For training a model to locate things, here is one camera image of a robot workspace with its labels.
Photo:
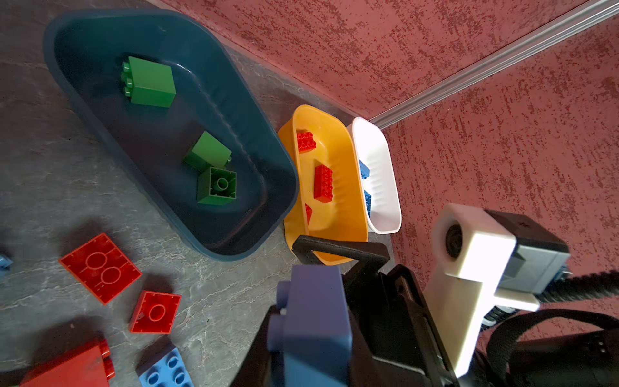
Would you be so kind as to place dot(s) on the red square brick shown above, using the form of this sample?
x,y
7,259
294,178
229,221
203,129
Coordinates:
x,y
102,268

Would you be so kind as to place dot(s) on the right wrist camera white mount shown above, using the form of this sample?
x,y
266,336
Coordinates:
x,y
472,251

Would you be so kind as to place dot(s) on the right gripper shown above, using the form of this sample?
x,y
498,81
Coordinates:
x,y
395,341

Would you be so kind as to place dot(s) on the red long brick bottom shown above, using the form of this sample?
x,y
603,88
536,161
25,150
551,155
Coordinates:
x,y
323,184

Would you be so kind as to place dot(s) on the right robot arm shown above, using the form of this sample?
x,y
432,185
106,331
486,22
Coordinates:
x,y
555,347

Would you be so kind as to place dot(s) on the yellow plastic bin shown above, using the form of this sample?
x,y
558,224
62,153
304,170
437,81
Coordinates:
x,y
344,218

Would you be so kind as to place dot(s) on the red long brick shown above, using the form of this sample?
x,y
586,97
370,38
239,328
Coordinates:
x,y
87,365
323,184
309,213

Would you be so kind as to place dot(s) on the blue long brick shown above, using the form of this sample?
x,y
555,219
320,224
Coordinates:
x,y
314,336
368,202
165,369
364,171

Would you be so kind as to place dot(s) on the white plastic bin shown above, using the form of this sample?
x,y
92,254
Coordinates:
x,y
372,148

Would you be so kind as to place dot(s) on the teal plastic bin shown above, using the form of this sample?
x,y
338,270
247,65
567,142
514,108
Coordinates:
x,y
84,51

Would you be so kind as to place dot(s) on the blue brick near teal bin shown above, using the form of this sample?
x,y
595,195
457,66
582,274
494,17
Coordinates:
x,y
5,265

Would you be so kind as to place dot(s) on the green brick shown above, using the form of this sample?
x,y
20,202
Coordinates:
x,y
217,187
148,83
207,152

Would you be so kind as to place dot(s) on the small red brick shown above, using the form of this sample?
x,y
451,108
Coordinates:
x,y
154,313

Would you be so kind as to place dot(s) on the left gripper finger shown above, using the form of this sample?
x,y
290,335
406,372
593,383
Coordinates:
x,y
260,367

